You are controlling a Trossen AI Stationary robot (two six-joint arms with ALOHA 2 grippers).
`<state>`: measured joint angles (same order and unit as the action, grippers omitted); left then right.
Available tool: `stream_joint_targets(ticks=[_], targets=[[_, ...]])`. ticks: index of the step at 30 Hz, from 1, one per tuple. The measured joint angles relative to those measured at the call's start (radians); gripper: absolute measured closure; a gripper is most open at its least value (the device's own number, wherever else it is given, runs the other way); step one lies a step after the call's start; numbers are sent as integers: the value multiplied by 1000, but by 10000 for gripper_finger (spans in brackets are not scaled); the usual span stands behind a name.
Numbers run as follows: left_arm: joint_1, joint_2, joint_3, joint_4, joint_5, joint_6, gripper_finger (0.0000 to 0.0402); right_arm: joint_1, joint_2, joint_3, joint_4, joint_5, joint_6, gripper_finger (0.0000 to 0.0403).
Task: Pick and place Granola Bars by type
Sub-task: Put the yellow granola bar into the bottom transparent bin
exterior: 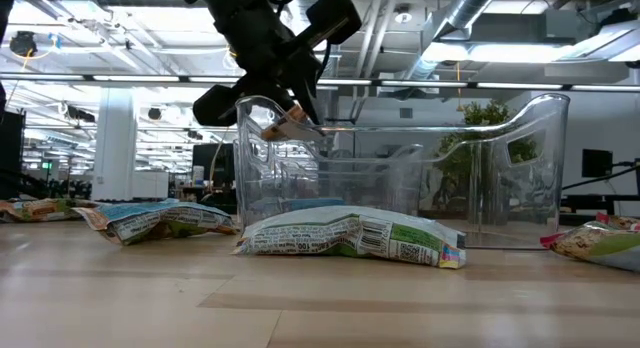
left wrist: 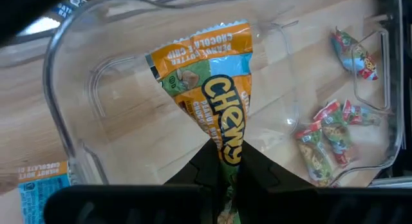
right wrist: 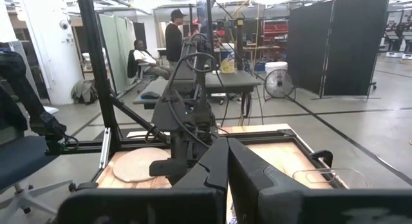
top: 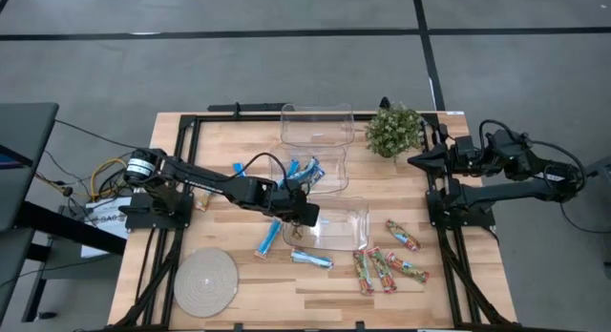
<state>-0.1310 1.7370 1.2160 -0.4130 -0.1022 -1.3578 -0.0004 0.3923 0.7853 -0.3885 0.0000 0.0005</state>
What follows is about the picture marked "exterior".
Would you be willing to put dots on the small orange snack bag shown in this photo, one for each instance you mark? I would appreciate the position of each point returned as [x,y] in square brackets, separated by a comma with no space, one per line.
[280,128]

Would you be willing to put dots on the clear plastic bin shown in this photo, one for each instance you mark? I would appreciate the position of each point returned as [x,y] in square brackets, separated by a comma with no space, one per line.
[500,198]
[417,168]

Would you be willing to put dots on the green potted plant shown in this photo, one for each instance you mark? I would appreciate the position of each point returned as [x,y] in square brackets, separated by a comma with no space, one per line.
[485,113]

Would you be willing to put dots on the black light rail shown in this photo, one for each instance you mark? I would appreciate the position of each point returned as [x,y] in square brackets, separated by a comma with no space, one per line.
[550,86]

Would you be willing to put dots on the round white ceiling sensor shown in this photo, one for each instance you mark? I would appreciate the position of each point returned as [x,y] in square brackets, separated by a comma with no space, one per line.
[403,16]

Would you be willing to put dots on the black monitor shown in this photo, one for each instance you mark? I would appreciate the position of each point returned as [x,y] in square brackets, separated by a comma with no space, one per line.
[597,163]

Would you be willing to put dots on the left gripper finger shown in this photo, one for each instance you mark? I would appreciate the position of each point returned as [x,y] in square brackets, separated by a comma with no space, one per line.
[310,83]
[292,100]

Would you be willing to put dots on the white building column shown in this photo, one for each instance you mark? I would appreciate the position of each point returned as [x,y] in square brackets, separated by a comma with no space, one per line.
[114,148]

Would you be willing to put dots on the red Quaker Chewy granola bar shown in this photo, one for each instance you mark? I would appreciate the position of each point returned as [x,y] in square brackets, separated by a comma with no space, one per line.
[622,222]
[595,245]

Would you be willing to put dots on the black desk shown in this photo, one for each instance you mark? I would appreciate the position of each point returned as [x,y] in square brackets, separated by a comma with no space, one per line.
[600,203]

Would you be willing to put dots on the silver ventilation duct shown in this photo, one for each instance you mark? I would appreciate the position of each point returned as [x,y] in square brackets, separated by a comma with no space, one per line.
[465,13]

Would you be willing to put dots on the black cabinet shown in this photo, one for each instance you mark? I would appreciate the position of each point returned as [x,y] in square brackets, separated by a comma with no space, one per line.
[11,153]

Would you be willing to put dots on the grey vent grille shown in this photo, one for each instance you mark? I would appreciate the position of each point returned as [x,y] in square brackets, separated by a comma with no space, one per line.
[406,113]

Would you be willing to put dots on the black ceiling camera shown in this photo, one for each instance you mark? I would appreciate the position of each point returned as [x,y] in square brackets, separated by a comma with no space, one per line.
[22,43]

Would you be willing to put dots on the dark display screen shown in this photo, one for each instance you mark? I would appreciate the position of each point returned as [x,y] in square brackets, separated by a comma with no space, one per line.
[220,163]

